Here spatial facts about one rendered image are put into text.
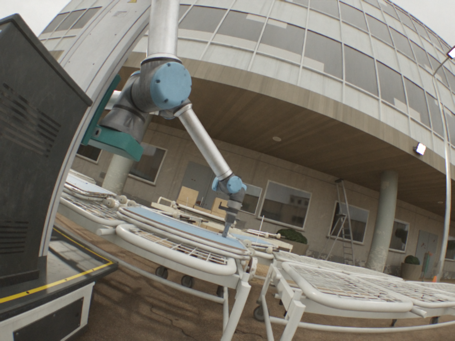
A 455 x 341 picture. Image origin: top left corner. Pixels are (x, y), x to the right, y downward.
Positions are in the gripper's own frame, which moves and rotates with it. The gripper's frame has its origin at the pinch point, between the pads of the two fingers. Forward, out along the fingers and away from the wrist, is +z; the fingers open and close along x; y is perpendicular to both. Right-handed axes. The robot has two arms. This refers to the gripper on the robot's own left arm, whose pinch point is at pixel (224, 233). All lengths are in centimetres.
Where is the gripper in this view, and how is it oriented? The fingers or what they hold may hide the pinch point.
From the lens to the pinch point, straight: 135.2
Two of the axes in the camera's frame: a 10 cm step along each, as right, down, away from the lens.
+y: 9.5, 3.2, 0.5
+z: -3.0, 9.4, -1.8
